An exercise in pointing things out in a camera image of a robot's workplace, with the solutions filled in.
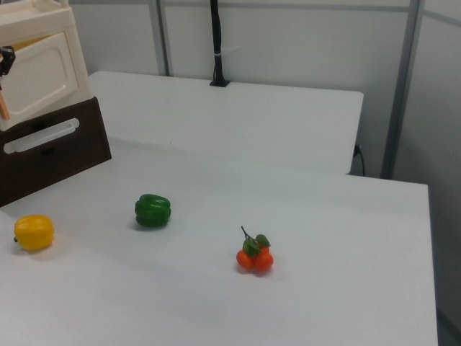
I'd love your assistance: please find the cream cabinet door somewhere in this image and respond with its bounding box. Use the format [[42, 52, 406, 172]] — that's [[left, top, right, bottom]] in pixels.
[[0, 30, 81, 132]]

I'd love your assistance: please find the cream plastic storage cabinet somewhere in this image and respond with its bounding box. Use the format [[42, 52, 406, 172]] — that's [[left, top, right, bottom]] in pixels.
[[0, 0, 89, 105]]

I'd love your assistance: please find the tan stick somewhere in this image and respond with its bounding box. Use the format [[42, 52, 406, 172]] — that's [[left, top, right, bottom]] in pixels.
[[0, 81, 11, 120]]

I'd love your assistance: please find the dark brown wooden drawer box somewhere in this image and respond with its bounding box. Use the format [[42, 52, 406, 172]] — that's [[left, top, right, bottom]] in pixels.
[[0, 95, 112, 208]]

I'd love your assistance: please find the yellow bell pepper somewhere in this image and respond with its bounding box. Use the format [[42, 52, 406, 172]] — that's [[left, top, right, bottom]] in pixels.
[[13, 214, 55, 252]]

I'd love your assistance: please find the green bell pepper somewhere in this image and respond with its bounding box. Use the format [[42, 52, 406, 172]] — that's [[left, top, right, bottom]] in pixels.
[[135, 193, 172, 229]]

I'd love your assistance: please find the black pole with clamp base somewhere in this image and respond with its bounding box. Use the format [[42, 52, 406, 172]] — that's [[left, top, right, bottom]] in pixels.
[[209, 0, 231, 88]]

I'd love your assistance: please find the orange tangerine cluster with leaves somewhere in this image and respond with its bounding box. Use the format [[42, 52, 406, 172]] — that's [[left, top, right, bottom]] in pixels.
[[236, 226, 274, 274]]

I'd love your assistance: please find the white drawer handle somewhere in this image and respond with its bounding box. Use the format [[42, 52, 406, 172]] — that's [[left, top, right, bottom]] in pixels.
[[3, 117, 81, 155]]

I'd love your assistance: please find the thin grey partition post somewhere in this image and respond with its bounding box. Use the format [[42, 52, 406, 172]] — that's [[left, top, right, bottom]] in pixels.
[[155, 0, 174, 77]]

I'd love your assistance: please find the black power cable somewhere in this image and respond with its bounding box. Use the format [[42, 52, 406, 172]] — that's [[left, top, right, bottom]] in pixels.
[[354, 143, 367, 177]]

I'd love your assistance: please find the wide grey partition post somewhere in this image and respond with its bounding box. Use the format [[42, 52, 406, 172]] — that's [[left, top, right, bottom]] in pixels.
[[380, 0, 423, 180]]

